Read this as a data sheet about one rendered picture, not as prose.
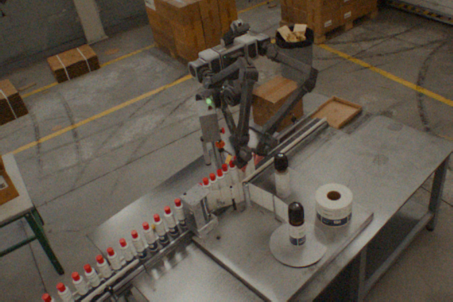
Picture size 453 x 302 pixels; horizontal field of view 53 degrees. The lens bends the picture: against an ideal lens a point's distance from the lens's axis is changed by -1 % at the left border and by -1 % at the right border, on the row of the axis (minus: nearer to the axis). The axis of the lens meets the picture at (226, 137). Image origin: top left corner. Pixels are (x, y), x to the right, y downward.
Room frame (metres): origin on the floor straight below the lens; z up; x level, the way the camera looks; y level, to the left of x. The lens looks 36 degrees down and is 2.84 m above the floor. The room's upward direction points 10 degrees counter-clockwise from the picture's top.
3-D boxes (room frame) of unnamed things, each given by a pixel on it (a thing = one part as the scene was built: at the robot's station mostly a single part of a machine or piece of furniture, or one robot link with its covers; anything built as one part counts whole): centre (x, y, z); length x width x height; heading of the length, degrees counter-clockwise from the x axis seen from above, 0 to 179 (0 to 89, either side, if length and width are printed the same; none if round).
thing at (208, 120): (2.17, 0.08, 1.38); 0.17 x 0.10 x 0.19; 2
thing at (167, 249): (2.17, -0.05, 0.85); 1.65 x 0.11 x 0.05; 127
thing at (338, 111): (2.77, -0.84, 0.85); 0.30 x 0.26 x 0.04; 127
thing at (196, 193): (1.83, 0.22, 1.14); 0.14 x 0.11 x 0.01; 127
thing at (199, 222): (1.84, 0.23, 1.01); 0.14 x 0.13 x 0.26; 127
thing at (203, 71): (2.59, 0.06, 1.45); 0.09 x 0.08 x 0.12; 116
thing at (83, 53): (6.15, 2.01, 0.11); 0.65 x 0.54 x 0.22; 114
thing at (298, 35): (4.80, -0.99, 0.50); 0.42 x 0.41 x 0.28; 116
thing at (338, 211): (1.75, -0.53, 0.95); 0.20 x 0.20 x 0.14
